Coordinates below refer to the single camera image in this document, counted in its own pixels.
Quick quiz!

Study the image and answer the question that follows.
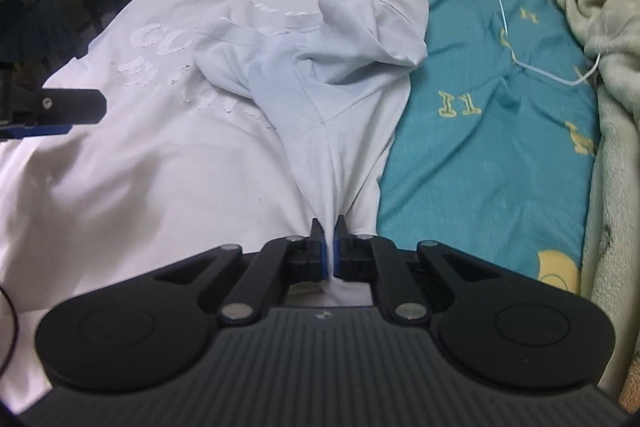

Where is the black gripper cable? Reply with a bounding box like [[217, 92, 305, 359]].
[[0, 287, 19, 378]]

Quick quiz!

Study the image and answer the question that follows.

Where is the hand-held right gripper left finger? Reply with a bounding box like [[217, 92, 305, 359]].
[[150, 218, 330, 325]]

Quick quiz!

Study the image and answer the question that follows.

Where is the chair with blue cover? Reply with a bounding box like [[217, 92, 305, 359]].
[[0, 0, 106, 62]]

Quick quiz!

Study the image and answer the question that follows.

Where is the white t-shirt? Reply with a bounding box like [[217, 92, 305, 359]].
[[0, 0, 431, 415]]

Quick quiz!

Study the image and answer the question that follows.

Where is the white charging cable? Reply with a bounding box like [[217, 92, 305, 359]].
[[275, 0, 601, 86]]

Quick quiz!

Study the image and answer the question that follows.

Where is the green fleece blanket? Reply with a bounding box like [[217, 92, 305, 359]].
[[555, 0, 640, 413]]

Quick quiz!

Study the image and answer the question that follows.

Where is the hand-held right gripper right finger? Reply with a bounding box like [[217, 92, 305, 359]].
[[334, 214, 506, 323]]

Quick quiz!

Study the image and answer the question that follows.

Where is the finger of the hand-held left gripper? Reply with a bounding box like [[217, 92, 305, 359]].
[[0, 89, 107, 142]]

